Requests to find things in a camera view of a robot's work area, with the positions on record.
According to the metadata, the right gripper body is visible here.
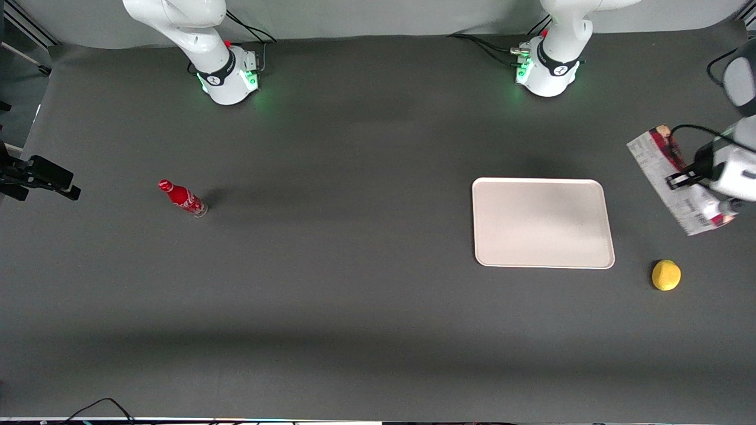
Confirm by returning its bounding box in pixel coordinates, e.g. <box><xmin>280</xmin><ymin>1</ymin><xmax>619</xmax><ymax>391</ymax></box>
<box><xmin>0</xmin><ymin>142</ymin><xmax>29</xmax><ymax>202</ymax></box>

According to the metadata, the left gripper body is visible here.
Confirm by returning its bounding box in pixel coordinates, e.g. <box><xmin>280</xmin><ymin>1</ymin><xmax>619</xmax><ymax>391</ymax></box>
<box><xmin>709</xmin><ymin>144</ymin><xmax>756</xmax><ymax>203</ymax></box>

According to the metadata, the red cookie box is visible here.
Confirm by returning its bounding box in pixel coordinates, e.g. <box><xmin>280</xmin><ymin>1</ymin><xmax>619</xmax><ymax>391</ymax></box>
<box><xmin>627</xmin><ymin>123</ymin><xmax>738</xmax><ymax>237</ymax></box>

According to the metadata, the white rectangular tray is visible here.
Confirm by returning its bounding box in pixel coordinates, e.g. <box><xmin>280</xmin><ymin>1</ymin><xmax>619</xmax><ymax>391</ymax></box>
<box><xmin>471</xmin><ymin>177</ymin><xmax>616</xmax><ymax>270</ymax></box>

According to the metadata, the yellow lemon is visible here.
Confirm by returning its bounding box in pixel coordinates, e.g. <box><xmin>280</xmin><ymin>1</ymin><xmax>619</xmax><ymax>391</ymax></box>
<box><xmin>651</xmin><ymin>259</ymin><xmax>682</xmax><ymax>292</ymax></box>

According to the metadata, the red cola bottle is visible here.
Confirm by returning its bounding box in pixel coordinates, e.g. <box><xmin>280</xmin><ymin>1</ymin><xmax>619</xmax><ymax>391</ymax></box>
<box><xmin>158</xmin><ymin>179</ymin><xmax>209</xmax><ymax>218</ymax></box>

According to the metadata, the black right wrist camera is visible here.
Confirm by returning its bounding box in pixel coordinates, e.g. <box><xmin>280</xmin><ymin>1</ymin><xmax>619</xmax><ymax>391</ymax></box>
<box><xmin>26</xmin><ymin>155</ymin><xmax>75</xmax><ymax>189</ymax></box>

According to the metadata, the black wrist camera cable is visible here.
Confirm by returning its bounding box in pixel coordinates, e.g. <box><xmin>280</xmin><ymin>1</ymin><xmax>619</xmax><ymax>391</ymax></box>
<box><xmin>670</xmin><ymin>46</ymin><xmax>741</xmax><ymax>155</ymax></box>

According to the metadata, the aluminium frame bar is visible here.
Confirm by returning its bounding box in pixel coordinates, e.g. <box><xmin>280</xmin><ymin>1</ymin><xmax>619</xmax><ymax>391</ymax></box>
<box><xmin>0</xmin><ymin>0</ymin><xmax>61</xmax><ymax>49</ymax></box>

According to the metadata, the black table edge cable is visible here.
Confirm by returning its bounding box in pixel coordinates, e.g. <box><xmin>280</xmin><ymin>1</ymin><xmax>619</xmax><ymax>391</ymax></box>
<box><xmin>58</xmin><ymin>397</ymin><xmax>138</xmax><ymax>425</ymax></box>

